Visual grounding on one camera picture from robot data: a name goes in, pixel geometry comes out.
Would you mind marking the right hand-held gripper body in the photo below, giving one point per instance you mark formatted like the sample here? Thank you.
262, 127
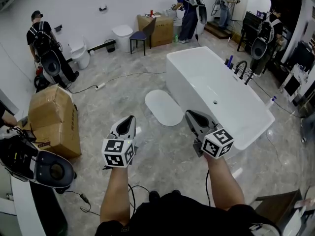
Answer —
216, 144

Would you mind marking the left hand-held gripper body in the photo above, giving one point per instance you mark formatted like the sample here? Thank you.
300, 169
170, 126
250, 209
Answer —
115, 156

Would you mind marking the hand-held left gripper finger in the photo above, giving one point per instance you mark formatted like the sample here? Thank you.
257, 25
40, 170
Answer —
115, 128
133, 126

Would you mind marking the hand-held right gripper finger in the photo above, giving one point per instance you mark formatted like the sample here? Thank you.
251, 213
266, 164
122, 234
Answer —
209, 120
193, 126

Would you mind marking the white dotted bath mat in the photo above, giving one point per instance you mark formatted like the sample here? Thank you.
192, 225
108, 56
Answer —
163, 107

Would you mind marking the white bathtub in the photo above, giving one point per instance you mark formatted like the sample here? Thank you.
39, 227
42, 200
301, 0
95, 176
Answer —
209, 82

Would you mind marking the person's left forearm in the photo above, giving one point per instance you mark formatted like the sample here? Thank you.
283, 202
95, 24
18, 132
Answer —
114, 193

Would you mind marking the person's right forearm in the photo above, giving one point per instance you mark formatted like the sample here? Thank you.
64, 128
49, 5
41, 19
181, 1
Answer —
221, 181

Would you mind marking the black bathtub faucet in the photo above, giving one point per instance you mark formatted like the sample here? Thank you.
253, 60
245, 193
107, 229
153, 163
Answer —
240, 77

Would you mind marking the white power strip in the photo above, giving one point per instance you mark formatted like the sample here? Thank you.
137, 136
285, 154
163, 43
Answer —
100, 86

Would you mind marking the person's left black shoe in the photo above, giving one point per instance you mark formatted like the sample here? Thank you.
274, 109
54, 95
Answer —
154, 195

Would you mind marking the person's black shoe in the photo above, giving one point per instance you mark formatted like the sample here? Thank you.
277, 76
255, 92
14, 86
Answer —
154, 195
176, 192

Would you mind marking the black hand shower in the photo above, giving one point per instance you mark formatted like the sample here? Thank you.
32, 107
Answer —
248, 79

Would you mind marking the white pump bottle blue top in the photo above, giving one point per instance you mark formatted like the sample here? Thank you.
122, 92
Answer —
270, 103

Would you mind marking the person's right black shoe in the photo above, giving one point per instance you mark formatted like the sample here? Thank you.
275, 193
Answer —
176, 192

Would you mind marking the open-flap cardboard box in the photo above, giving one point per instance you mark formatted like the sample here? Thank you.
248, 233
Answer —
49, 112

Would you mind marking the person's black shirt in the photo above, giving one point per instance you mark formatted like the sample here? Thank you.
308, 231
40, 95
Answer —
184, 217

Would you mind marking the white toilet open lid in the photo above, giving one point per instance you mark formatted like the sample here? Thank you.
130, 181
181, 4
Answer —
80, 55

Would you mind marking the wooden table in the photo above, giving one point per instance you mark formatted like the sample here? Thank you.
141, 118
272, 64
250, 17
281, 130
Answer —
278, 205

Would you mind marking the green bottle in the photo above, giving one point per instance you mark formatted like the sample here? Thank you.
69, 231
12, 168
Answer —
175, 38

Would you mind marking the wooden step platform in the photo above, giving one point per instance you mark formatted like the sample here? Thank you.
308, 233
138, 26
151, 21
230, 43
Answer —
216, 29

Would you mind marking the black chair blue seat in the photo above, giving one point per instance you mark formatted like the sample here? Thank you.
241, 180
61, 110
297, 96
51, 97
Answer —
139, 34

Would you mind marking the white toilet closed lid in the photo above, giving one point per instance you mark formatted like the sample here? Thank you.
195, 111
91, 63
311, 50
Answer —
121, 33

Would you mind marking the marble pattern cabinet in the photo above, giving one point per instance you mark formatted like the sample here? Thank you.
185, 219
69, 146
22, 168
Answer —
295, 75

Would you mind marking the closed cardboard box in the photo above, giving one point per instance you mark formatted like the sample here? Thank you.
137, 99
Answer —
160, 28

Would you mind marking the white counter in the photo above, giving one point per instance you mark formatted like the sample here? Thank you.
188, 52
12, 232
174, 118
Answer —
24, 205

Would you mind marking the black desk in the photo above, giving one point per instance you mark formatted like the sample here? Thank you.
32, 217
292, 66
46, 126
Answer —
251, 21

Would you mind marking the white ceramic toilet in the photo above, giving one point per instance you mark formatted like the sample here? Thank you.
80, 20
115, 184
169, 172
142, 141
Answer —
173, 12

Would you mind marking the black wall paper holder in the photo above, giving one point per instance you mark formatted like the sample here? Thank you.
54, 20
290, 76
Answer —
103, 8
58, 29

